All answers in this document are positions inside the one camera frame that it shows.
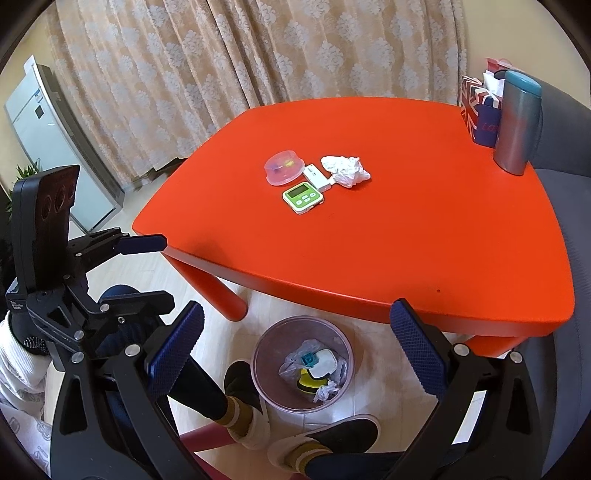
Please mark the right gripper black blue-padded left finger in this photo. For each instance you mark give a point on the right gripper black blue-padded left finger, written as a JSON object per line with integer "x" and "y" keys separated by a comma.
{"x": 112, "y": 419}

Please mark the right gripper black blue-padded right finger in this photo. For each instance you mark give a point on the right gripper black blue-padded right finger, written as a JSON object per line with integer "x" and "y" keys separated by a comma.
{"x": 485, "y": 424}

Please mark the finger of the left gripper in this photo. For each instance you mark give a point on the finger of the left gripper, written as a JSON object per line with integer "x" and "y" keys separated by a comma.
{"x": 92, "y": 250}
{"x": 131, "y": 307}

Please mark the blue plastic cube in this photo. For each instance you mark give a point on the blue plastic cube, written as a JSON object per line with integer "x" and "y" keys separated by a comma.
{"x": 309, "y": 360}

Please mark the clear plastic lidded container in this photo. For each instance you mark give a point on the clear plastic lidded container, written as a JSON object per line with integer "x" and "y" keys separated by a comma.
{"x": 283, "y": 167}

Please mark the white tissue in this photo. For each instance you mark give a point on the white tissue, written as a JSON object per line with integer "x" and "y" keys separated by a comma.
{"x": 345, "y": 171}
{"x": 326, "y": 392}

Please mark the white sleeved left forearm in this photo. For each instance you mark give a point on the white sleeved left forearm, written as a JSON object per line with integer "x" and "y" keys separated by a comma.
{"x": 23, "y": 382}

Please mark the clear plastic trash bag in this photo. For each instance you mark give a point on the clear plastic trash bag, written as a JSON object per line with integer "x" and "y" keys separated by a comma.
{"x": 289, "y": 371}

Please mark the pink mesh trash bin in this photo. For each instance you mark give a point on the pink mesh trash bin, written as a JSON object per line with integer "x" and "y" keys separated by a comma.
{"x": 274, "y": 346}

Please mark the yellow black trash item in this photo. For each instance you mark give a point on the yellow black trash item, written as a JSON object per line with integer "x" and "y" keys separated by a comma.
{"x": 308, "y": 384}

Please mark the white round trash item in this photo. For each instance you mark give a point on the white round trash item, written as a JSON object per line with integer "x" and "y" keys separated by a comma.
{"x": 327, "y": 364}

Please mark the black gloved left hand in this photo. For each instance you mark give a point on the black gloved left hand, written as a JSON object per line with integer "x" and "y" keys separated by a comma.
{"x": 27, "y": 334}

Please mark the green potted plant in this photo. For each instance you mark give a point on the green potted plant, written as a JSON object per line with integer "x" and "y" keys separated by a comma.
{"x": 22, "y": 173}

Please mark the red stool leg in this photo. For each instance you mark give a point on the red stool leg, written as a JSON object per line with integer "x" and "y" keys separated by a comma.
{"x": 208, "y": 437}

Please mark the left slippered foot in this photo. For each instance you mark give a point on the left slippered foot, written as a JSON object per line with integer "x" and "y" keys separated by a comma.
{"x": 246, "y": 420}

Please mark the slippered foot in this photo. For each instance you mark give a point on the slippered foot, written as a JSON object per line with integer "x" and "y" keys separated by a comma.
{"x": 246, "y": 420}
{"x": 352, "y": 435}

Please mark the white standing air conditioner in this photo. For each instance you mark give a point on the white standing air conditioner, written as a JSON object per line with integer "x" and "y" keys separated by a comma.
{"x": 50, "y": 135}

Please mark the right slippered foot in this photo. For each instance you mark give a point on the right slippered foot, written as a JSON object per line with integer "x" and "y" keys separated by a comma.
{"x": 352, "y": 435}

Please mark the green digital timer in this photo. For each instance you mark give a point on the green digital timer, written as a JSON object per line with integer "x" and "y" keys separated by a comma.
{"x": 302, "y": 197}

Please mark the beige patterned curtain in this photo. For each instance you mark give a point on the beige patterned curtain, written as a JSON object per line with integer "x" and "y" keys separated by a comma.
{"x": 150, "y": 81}

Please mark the white rectangular device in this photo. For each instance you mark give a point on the white rectangular device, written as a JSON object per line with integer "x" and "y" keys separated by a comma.
{"x": 315, "y": 177}

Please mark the red low table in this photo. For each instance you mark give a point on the red low table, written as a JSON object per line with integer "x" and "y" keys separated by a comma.
{"x": 474, "y": 249}

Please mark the grey sofa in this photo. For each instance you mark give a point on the grey sofa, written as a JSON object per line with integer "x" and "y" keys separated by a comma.
{"x": 543, "y": 427}

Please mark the grey teal-lidded thermos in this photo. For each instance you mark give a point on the grey teal-lidded thermos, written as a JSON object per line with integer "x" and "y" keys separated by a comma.
{"x": 519, "y": 122}

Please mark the union jack tissue box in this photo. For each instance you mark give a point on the union jack tissue box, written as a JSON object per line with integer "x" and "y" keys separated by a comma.
{"x": 481, "y": 111}

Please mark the pink bag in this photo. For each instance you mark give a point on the pink bag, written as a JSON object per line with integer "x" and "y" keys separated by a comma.
{"x": 495, "y": 65}

